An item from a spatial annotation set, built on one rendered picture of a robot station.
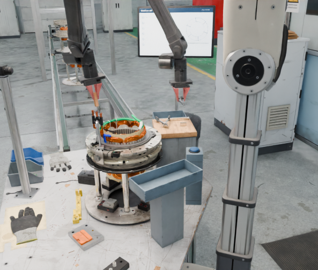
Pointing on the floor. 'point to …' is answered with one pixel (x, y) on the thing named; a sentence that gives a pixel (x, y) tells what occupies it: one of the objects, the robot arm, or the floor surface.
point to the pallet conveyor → (61, 126)
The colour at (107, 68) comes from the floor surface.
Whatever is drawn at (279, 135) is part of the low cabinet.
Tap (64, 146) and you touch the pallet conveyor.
